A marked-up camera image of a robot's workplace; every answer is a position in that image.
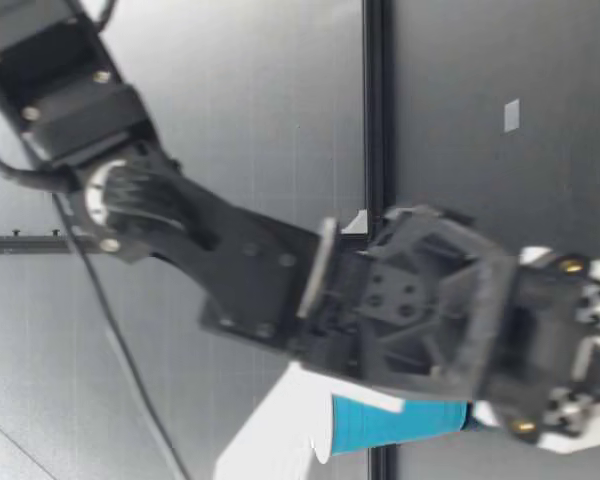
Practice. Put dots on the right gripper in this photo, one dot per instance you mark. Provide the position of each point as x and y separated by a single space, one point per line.
430 310

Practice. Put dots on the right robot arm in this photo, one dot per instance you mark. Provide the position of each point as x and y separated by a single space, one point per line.
105 120

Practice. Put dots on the blue cup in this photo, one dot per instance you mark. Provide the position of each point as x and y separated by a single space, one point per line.
405 425

